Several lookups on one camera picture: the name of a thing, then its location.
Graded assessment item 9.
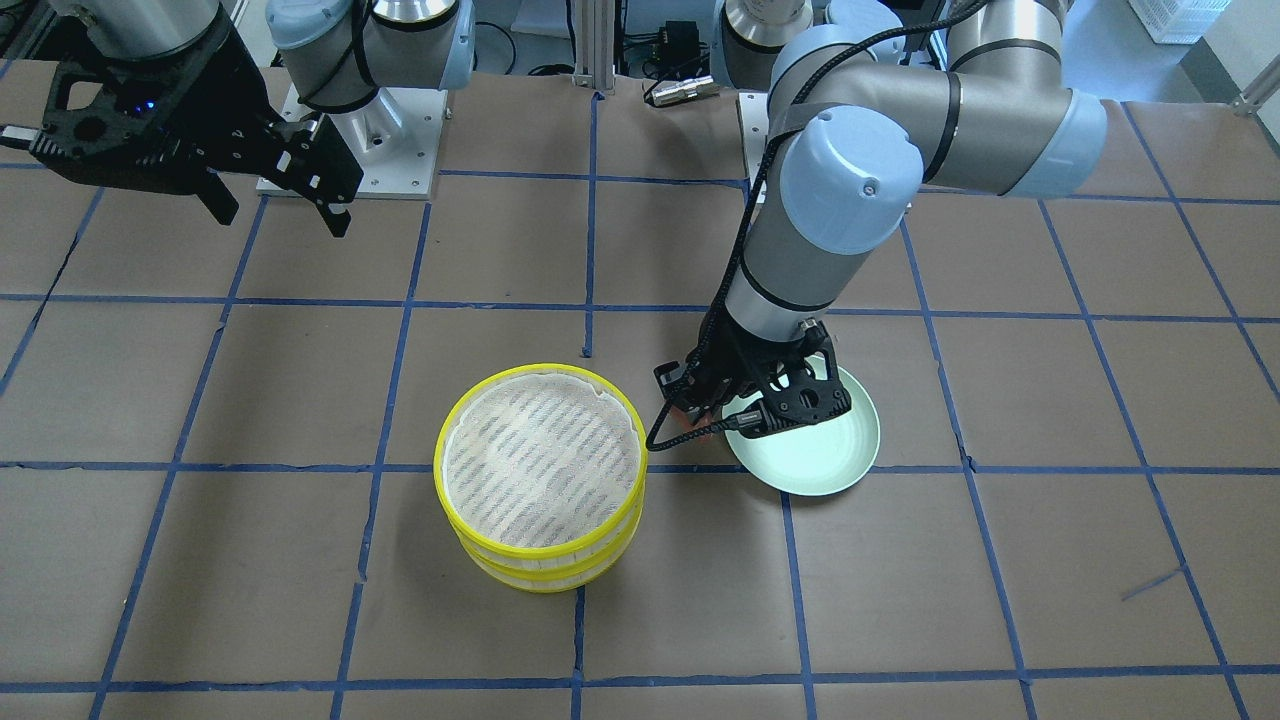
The yellow steamer layer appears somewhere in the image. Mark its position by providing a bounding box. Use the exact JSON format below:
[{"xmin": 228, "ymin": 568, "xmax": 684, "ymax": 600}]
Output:
[
  {"xmin": 454, "ymin": 503, "xmax": 644, "ymax": 593},
  {"xmin": 434, "ymin": 363, "xmax": 648, "ymax": 562}
]

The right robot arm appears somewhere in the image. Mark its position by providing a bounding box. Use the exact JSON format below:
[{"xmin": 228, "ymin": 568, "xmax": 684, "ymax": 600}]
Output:
[{"xmin": 3, "ymin": 1, "xmax": 475, "ymax": 237}]

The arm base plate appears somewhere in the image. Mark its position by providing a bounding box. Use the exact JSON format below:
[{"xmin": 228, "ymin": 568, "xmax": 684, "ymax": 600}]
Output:
[
  {"xmin": 737, "ymin": 91, "xmax": 769, "ymax": 190},
  {"xmin": 334, "ymin": 87, "xmax": 451, "ymax": 200}
]

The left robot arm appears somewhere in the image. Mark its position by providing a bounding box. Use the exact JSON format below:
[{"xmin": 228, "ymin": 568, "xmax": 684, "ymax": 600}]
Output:
[{"xmin": 646, "ymin": 1, "xmax": 1108, "ymax": 451}]

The light green plate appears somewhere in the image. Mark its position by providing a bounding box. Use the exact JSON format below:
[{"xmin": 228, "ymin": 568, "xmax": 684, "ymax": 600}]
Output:
[{"xmin": 724, "ymin": 366, "xmax": 881, "ymax": 496}]

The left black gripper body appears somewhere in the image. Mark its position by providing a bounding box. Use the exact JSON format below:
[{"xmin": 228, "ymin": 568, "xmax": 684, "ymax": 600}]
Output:
[{"xmin": 690, "ymin": 315, "xmax": 852, "ymax": 439}]

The dark red bun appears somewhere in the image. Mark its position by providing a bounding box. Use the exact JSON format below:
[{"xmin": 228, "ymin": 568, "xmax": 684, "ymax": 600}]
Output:
[{"xmin": 669, "ymin": 405, "xmax": 717, "ymax": 439}]

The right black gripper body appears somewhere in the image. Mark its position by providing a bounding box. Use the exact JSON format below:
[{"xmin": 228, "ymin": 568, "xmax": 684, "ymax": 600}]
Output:
[{"xmin": 28, "ymin": 20, "xmax": 291, "ymax": 225}]

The white plastic crate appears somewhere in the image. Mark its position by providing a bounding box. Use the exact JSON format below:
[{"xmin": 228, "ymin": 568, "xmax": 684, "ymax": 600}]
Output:
[{"xmin": 1128, "ymin": 0, "xmax": 1231, "ymax": 45}]

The aluminium frame post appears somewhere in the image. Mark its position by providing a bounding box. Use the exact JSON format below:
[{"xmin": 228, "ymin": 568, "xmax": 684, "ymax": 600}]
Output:
[{"xmin": 568, "ymin": 1, "xmax": 620, "ymax": 96}]

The silver cylindrical connector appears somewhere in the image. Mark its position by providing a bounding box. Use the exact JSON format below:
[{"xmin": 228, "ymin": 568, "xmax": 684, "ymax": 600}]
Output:
[{"xmin": 643, "ymin": 76, "xmax": 722, "ymax": 108}]

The black power adapter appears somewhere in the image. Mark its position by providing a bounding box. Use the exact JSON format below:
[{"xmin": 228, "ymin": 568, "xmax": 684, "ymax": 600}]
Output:
[{"xmin": 655, "ymin": 20, "xmax": 701, "ymax": 65}]

